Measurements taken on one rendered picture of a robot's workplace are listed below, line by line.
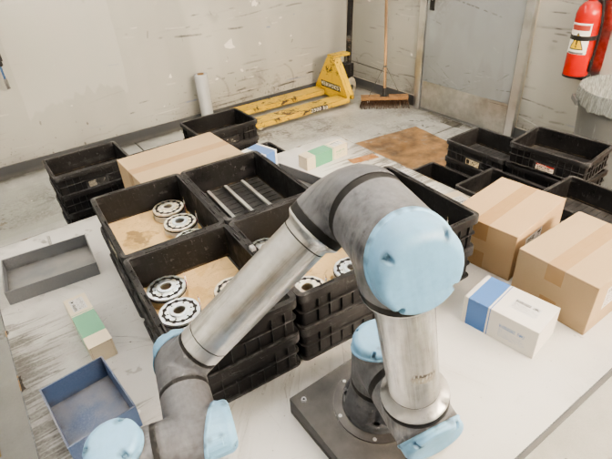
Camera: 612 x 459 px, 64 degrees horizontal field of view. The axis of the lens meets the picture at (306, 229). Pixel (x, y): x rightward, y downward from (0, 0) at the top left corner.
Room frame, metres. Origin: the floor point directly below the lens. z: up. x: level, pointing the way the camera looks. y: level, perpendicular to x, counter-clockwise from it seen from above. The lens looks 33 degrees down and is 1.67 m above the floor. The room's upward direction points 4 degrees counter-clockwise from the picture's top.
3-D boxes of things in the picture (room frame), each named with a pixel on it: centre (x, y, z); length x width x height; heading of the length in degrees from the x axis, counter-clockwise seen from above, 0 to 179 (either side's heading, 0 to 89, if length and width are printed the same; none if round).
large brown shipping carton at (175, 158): (1.72, 0.46, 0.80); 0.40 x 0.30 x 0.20; 124
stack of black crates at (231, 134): (2.90, 0.50, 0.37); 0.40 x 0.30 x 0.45; 124
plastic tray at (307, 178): (1.76, 0.07, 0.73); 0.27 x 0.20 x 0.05; 47
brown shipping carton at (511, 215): (1.29, -0.64, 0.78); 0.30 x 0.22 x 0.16; 130
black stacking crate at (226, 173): (1.43, 0.20, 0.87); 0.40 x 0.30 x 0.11; 30
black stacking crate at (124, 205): (1.28, 0.46, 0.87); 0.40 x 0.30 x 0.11; 30
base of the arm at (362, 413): (0.68, -0.13, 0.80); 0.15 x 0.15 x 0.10
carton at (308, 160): (2.03, -0.10, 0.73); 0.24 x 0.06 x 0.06; 127
